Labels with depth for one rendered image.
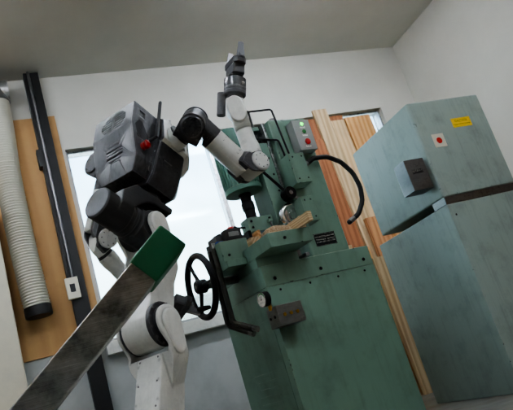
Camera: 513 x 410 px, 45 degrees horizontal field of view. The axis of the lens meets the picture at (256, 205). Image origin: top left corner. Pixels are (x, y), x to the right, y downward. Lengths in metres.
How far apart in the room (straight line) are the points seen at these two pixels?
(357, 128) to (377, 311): 2.32
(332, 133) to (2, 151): 2.31
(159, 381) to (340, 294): 1.05
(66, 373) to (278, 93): 4.34
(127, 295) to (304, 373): 1.94
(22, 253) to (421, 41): 3.42
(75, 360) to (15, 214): 3.32
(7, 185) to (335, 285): 2.15
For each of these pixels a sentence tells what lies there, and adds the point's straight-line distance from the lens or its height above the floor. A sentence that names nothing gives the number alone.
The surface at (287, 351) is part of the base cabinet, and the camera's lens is 2.49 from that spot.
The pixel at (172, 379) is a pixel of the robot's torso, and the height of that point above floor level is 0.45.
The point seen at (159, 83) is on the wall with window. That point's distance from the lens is 4.61.
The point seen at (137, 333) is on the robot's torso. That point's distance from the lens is 1.96.
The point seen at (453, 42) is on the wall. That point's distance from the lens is 5.03.
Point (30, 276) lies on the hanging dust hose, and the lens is 3.78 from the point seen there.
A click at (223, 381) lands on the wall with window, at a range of 4.00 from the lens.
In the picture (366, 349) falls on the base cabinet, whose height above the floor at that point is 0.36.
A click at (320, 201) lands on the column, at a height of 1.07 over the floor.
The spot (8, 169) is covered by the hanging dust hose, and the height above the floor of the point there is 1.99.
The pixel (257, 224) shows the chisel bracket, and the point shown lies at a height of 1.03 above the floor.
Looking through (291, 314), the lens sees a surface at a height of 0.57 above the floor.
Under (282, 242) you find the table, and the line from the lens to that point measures 2.46.
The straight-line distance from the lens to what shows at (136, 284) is 0.61.
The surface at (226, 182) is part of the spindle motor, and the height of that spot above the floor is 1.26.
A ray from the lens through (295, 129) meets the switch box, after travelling 2.98.
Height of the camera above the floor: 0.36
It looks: 16 degrees up
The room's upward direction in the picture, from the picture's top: 17 degrees counter-clockwise
